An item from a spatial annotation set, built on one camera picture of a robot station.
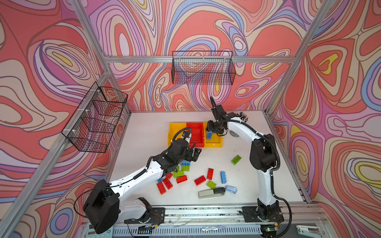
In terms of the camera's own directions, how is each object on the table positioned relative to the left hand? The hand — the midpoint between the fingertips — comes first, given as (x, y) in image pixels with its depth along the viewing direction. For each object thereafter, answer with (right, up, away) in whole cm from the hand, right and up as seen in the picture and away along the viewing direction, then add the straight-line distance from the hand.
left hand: (193, 146), depth 81 cm
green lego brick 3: (-5, -14, +7) cm, 16 cm away
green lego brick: (+27, -10, +9) cm, 30 cm away
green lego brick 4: (+10, -22, +1) cm, 24 cm away
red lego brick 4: (-7, -19, +2) cm, 20 cm away
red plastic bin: (+4, +5, +28) cm, 29 cm away
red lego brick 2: (-14, -22, +1) cm, 26 cm away
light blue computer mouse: (+21, -23, -1) cm, 32 cm away
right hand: (+12, +7, +16) cm, 21 cm away
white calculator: (-48, -38, -13) cm, 63 cm away
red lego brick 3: (-18, -23, -1) cm, 29 cm away
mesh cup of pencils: (+33, +17, +13) cm, 39 cm away
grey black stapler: (+11, -24, -4) cm, 27 cm away
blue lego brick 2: (-19, -20, +3) cm, 28 cm away
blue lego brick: (-5, -11, +8) cm, 14 cm away
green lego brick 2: (-9, -17, +5) cm, 20 cm away
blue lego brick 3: (+18, -18, +3) cm, 26 cm away
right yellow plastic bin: (+16, +1, +21) cm, 27 cm away
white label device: (+54, -37, -14) cm, 67 cm away
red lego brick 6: (+10, -17, +5) cm, 20 cm away
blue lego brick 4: (+11, +5, +16) cm, 20 cm away
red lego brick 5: (+4, -20, +3) cm, 21 cm away
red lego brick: (-14, -18, +4) cm, 23 cm away
